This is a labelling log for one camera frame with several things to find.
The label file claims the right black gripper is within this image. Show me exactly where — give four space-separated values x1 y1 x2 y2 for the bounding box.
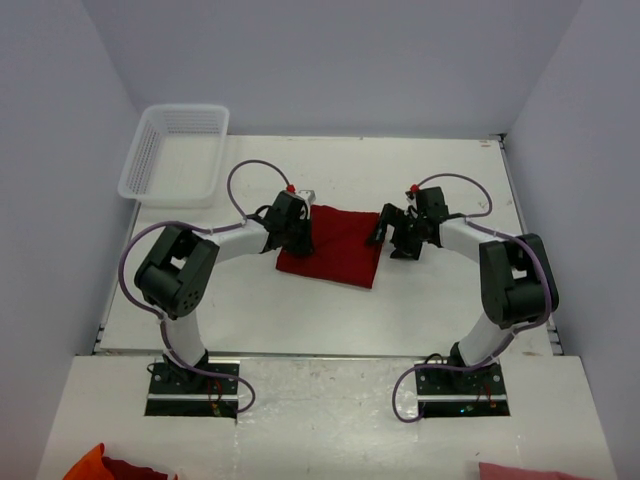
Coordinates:
366 205 427 263

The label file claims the red t shirt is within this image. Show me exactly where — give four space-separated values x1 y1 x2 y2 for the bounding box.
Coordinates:
276 205 382 289

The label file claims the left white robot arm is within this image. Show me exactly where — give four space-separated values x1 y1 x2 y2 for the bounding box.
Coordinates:
134 190 315 393

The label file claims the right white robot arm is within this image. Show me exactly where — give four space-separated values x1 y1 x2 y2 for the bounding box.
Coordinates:
367 186 559 393

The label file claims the white plastic mesh basket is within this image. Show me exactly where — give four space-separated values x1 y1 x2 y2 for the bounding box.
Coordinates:
117 104 230 209

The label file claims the pink folded cloth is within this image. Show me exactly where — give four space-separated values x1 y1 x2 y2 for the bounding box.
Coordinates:
479 462 575 480

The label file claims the dark red folded cloth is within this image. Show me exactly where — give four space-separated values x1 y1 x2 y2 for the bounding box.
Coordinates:
102 457 177 480

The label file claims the orange folded cloth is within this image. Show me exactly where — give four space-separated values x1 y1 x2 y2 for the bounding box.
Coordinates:
63 443 114 480

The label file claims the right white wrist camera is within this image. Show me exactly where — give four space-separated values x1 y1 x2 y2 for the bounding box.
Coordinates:
405 184 421 204

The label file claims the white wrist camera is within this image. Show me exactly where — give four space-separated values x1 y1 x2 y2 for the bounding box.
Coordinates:
405 184 421 204
285 184 316 206

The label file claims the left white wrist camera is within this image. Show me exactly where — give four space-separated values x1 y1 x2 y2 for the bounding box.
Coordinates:
285 184 316 206

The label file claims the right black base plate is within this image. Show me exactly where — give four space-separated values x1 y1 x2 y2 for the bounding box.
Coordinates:
415 354 510 419

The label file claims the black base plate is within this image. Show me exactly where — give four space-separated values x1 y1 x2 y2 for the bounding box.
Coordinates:
144 361 239 419
415 354 510 419

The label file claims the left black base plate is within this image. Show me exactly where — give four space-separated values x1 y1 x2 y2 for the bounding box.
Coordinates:
144 361 239 419

